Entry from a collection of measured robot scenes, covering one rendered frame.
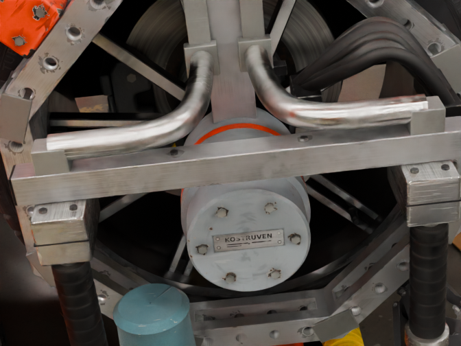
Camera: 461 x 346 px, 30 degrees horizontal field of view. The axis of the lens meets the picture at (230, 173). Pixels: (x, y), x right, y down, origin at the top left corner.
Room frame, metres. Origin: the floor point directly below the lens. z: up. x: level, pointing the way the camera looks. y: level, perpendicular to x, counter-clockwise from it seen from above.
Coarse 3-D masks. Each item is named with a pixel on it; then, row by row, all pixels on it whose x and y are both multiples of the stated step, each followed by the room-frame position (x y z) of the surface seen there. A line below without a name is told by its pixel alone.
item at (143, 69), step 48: (288, 0) 0.97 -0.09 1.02; (48, 96) 0.96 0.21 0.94; (384, 96) 1.16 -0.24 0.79; (336, 192) 0.97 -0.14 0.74; (384, 192) 1.00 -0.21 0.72; (96, 240) 0.96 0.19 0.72; (144, 240) 1.03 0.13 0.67; (336, 240) 1.00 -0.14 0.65; (192, 288) 0.96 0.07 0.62; (288, 288) 0.95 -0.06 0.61
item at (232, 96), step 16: (208, 0) 0.88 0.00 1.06; (224, 0) 0.88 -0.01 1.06; (224, 16) 0.88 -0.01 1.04; (240, 16) 0.88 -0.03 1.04; (224, 32) 0.88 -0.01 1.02; (240, 32) 0.88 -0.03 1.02; (224, 48) 0.88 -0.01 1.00; (224, 64) 0.88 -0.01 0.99; (224, 80) 0.88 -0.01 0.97; (240, 80) 0.88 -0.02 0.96; (224, 96) 0.88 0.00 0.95; (240, 96) 0.88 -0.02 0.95; (224, 112) 0.88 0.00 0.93; (240, 112) 0.88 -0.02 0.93; (256, 112) 0.88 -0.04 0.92
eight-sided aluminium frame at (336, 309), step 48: (96, 0) 0.91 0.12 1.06; (384, 0) 0.87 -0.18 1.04; (48, 48) 0.87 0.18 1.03; (432, 48) 0.88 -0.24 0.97; (0, 96) 0.89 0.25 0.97; (0, 144) 0.87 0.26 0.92; (384, 240) 0.91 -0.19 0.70; (96, 288) 0.87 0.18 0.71; (336, 288) 0.91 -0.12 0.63; (384, 288) 0.87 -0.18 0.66; (240, 336) 0.88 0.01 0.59; (288, 336) 0.87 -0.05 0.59; (336, 336) 0.87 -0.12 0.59
